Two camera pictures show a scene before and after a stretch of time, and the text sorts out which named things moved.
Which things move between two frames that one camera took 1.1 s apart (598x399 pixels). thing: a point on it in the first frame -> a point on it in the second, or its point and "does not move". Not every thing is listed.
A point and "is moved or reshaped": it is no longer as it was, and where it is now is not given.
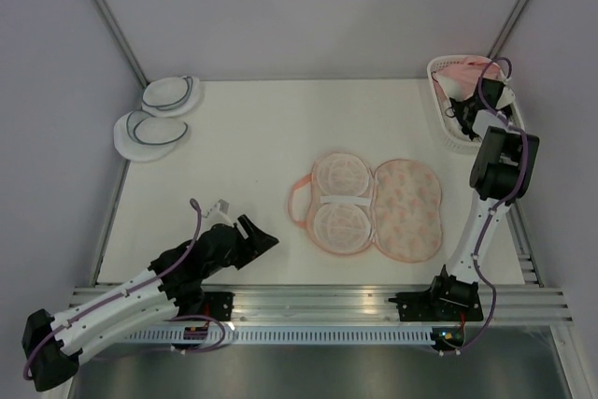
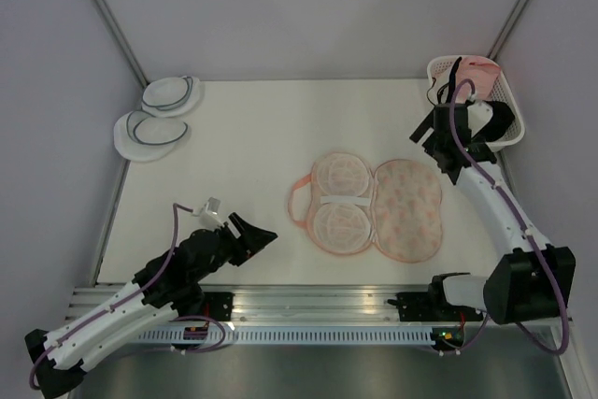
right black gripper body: [469, 101] -> [433, 143]
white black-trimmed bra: [449, 90] is moved or reshaped
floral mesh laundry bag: [350, 206] does not move
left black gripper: [258, 242] does not move
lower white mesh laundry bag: [139, 136] does not move
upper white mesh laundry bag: [171, 95] does not move
